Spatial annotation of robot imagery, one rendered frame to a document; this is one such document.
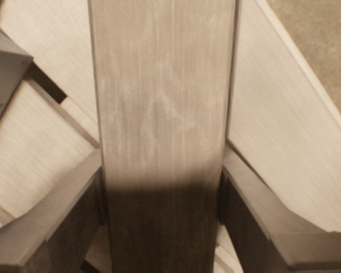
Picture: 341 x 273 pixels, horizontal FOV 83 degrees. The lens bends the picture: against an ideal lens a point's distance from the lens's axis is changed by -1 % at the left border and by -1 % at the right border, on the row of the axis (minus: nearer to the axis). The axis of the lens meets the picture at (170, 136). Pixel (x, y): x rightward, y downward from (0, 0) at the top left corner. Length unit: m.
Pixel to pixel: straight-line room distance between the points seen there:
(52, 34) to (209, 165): 0.22
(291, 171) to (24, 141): 0.34
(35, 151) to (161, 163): 0.19
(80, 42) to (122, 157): 0.15
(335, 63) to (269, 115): 0.27
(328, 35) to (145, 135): 0.41
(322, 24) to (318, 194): 0.31
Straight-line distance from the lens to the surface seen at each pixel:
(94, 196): 0.18
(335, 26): 0.50
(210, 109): 0.16
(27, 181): 0.33
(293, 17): 0.46
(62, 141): 0.29
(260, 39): 0.24
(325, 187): 0.33
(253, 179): 0.17
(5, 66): 0.26
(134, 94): 0.16
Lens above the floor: 0.39
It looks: 75 degrees down
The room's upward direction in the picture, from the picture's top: 177 degrees clockwise
